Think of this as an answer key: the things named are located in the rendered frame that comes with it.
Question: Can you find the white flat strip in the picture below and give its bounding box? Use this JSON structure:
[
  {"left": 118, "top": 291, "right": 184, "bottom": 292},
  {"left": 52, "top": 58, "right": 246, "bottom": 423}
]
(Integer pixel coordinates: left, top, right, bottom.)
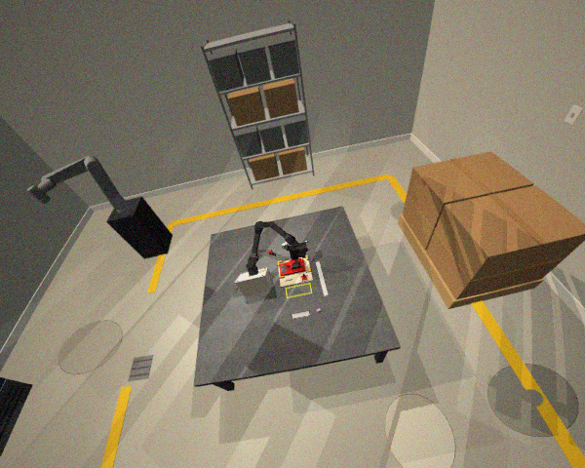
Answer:
[{"left": 316, "top": 261, "right": 328, "bottom": 296}]

